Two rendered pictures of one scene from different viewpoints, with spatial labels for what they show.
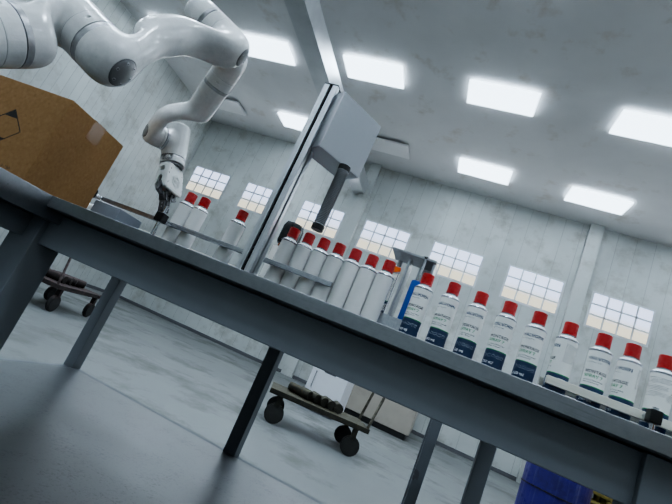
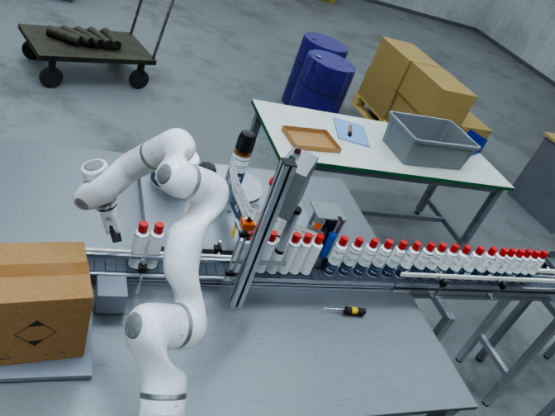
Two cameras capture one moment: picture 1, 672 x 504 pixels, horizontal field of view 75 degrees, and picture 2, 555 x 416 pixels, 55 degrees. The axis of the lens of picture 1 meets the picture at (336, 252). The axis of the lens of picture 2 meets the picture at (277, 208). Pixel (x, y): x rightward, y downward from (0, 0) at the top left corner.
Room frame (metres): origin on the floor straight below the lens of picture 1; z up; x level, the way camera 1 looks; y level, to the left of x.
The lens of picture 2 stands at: (0.11, 1.28, 2.31)
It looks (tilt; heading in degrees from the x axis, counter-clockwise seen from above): 33 degrees down; 314
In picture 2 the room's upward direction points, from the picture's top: 21 degrees clockwise
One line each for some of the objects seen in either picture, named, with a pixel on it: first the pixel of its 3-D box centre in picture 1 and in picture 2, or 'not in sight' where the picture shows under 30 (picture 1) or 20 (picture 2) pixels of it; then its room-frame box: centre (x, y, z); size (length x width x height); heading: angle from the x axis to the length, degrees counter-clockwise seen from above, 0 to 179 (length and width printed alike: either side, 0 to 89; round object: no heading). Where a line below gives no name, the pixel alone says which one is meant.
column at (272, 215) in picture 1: (287, 183); (259, 239); (1.18, 0.20, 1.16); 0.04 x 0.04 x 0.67; 72
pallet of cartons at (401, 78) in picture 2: not in sight; (424, 103); (3.46, -3.82, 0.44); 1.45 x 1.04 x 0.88; 161
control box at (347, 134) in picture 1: (341, 138); (290, 182); (1.21, 0.12, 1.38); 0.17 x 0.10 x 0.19; 127
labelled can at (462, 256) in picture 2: not in sight; (457, 262); (0.97, -0.89, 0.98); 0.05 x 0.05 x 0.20
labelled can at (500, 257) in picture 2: not in sight; (494, 264); (0.90, -1.11, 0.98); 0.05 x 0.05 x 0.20
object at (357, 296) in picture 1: (360, 288); (301, 253); (1.23, -0.11, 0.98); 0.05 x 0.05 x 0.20
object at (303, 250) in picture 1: (297, 264); not in sight; (1.29, 0.09, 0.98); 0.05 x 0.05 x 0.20
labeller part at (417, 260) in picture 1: (415, 260); (328, 210); (1.29, -0.23, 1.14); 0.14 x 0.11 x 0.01; 72
